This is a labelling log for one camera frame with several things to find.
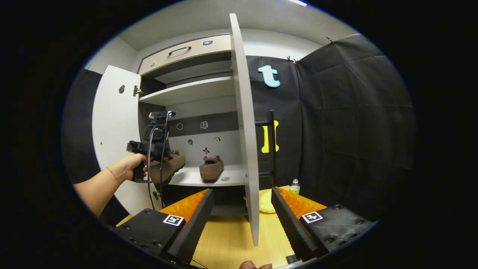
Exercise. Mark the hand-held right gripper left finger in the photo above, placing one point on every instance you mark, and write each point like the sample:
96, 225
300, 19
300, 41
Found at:
194, 231

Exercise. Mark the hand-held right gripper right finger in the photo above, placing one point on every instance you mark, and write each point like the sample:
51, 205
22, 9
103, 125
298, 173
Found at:
289, 228

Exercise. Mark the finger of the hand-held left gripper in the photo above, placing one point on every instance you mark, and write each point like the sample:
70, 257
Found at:
166, 159

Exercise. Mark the brown plush shoe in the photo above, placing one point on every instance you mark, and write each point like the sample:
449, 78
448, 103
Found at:
211, 170
173, 164

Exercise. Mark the white shoe cabinet door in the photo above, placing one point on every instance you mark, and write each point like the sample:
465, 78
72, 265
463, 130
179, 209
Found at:
246, 149
112, 123

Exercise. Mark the white grey shoe cabinet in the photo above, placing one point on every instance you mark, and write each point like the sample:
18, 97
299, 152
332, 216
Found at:
201, 108

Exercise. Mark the metal door hinge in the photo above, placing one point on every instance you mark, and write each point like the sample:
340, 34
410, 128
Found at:
138, 90
157, 195

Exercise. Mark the beige cabinet drawer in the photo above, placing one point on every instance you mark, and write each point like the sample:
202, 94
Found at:
194, 56

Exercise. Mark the yellow soft object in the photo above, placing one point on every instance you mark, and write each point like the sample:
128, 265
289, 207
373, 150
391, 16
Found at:
266, 203

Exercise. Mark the green label plastic bottle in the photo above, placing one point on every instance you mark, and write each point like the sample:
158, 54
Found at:
295, 186

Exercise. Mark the small black clip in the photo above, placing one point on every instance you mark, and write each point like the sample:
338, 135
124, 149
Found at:
292, 59
329, 40

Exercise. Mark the ceiling light strip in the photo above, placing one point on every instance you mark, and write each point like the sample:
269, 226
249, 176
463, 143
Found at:
297, 2

